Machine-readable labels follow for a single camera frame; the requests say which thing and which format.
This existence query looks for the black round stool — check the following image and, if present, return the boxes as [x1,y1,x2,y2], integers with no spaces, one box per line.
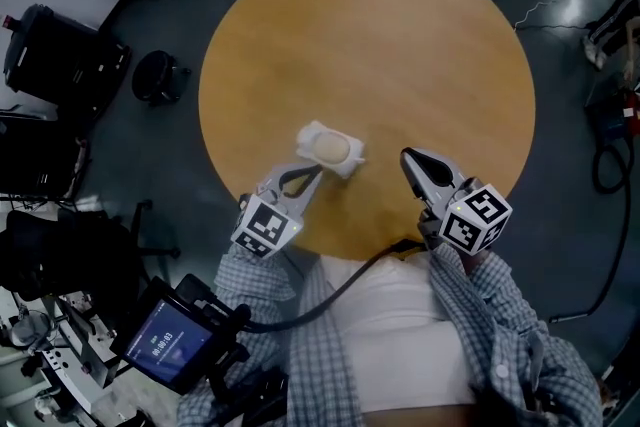
[131,49,192,108]

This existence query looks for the beige oval bar of soap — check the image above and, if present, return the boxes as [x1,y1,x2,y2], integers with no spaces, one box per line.
[311,133,350,169]

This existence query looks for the black office chair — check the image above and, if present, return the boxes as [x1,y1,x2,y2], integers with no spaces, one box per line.
[0,198,182,307]

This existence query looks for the person's torso in white shirt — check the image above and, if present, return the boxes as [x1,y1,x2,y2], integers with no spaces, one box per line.
[317,252,482,417]

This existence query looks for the black open crate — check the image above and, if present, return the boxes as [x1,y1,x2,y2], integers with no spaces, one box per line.
[0,104,94,202]

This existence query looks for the dark blue floor box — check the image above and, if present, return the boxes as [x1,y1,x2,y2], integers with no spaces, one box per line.
[583,78,632,147]

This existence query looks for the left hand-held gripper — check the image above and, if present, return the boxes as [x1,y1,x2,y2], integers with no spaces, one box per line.
[230,162,325,259]

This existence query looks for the black tablet with lit screen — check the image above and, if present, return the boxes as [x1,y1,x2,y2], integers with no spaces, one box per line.
[110,275,221,397]

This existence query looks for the black floor hose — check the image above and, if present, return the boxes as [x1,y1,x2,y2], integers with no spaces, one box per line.
[548,138,632,325]

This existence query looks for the person's left forearm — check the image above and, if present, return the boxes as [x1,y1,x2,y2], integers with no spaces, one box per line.
[213,242,302,314]

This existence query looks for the white machine with knobs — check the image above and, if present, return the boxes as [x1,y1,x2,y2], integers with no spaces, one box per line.
[0,292,129,427]

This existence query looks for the black tablet mount rig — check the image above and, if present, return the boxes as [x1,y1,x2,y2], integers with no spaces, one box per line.
[172,272,292,427]

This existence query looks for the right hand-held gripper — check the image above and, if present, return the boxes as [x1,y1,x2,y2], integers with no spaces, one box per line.
[399,146,515,260]

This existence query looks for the black thick cable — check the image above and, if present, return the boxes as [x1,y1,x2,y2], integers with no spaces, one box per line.
[238,238,432,337]

